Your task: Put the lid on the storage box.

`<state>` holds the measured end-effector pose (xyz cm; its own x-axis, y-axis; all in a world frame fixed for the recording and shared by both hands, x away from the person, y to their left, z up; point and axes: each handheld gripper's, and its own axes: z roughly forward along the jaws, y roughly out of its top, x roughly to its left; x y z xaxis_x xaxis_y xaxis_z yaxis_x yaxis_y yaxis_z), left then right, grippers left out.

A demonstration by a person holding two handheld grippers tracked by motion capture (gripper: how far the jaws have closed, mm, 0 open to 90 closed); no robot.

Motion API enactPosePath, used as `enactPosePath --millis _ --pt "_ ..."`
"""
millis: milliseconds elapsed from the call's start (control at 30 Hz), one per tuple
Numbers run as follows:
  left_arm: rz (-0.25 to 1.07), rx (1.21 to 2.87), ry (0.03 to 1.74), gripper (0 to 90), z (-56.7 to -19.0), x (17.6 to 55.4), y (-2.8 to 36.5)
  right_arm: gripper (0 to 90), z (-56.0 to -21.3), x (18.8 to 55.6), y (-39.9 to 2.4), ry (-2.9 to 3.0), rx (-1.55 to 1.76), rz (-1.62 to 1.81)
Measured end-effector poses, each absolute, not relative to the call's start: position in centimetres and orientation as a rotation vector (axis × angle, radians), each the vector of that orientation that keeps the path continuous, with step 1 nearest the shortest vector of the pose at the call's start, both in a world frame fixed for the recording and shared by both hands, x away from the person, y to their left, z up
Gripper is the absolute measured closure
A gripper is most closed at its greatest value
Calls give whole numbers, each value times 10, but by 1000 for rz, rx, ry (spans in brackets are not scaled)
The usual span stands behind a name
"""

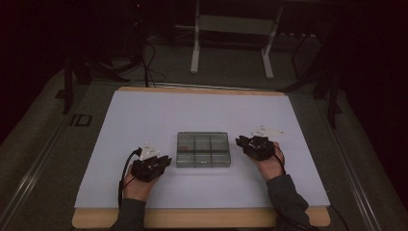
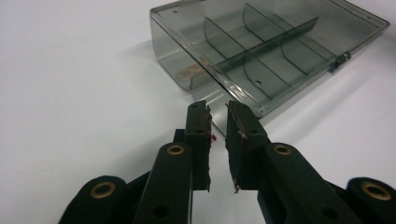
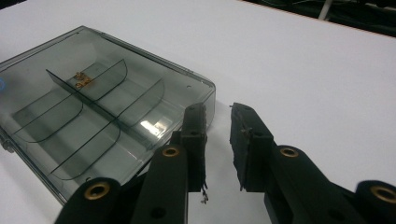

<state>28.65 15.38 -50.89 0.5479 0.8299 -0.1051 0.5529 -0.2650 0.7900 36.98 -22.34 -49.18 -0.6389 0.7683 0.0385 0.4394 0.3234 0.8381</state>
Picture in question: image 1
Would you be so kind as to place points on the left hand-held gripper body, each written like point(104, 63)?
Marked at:
point(146, 168)

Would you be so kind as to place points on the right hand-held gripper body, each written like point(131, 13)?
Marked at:
point(261, 147)

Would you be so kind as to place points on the metal floor rail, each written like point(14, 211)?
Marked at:
point(352, 173)
point(29, 179)

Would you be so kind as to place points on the small brown piece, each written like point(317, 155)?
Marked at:
point(184, 148)

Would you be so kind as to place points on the person's right hand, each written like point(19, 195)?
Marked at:
point(272, 166)

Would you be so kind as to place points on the person's left hand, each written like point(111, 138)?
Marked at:
point(138, 189)

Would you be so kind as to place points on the white metal stand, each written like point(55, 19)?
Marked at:
point(234, 25)

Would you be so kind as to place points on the white table mat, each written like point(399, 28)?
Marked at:
point(205, 189)

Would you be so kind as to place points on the wooden table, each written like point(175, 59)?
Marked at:
point(192, 218)

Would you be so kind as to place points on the dark metal stand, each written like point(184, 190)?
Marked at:
point(333, 96)
point(69, 83)

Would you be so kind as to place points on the clear plastic compartment box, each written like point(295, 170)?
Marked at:
point(202, 150)

